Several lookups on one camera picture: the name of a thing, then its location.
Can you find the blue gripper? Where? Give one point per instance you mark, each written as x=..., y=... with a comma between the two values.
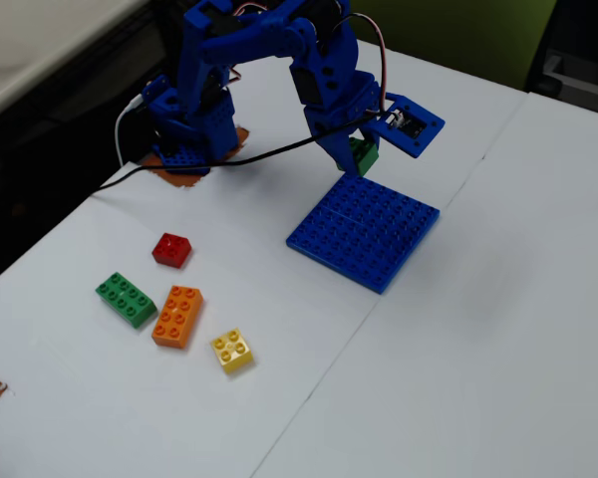
x=330, y=123

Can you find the green 2x2 block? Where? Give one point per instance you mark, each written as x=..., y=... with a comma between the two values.
x=365, y=157

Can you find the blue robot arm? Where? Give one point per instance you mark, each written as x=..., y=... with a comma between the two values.
x=229, y=74

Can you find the red 2x2 block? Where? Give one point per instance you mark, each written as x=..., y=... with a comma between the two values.
x=172, y=250

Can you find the yellow 2x2 block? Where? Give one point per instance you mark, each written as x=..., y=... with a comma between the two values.
x=231, y=351

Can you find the orange 2x4 block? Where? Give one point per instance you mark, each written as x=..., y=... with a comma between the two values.
x=177, y=316

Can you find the green 2x4 block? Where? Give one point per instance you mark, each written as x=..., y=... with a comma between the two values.
x=127, y=299

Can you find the blue studded mounting plate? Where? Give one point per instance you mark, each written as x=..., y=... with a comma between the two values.
x=182, y=160

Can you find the white side table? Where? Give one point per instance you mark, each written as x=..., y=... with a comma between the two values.
x=40, y=45

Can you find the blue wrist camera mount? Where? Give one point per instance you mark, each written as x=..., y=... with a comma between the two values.
x=421, y=124

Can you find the blue 8x8 studded base plate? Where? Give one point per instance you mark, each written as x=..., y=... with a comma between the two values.
x=364, y=231

